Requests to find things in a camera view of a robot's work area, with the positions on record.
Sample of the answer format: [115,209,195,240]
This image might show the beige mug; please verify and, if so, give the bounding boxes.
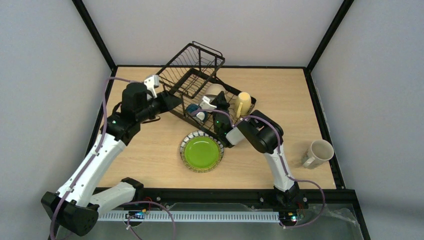
[301,139,335,169]

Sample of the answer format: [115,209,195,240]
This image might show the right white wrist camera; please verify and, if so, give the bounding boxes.
[199,96,217,110]

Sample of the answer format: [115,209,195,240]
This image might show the yellow mug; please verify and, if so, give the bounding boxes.
[234,92,252,118]

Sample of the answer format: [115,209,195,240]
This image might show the plain white bowl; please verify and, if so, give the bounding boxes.
[204,83,226,100]

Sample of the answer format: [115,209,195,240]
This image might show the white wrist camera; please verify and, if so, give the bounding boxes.
[199,96,217,110]
[143,74,160,99]

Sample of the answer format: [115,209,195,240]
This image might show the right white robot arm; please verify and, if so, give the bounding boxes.
[211,92,306,209]

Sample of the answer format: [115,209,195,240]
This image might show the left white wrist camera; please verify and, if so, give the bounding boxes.
[143,74,160,99]

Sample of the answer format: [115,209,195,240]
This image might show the green plate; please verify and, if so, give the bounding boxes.
[182,136,222,172]

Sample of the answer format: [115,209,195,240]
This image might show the black wire dish rack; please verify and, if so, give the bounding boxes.
[156,41,242,148]

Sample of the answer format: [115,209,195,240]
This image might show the white slotted cable duct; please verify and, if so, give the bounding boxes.
[98,210,280,223]

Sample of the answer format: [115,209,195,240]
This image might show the teal patterned white bowl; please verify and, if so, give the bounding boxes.
[185,103,208,123]

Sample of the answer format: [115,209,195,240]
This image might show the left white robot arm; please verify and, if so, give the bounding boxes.
[40,82,183,237]

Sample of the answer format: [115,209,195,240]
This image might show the blue striped white plate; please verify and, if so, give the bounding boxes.
[179,130,224,173]

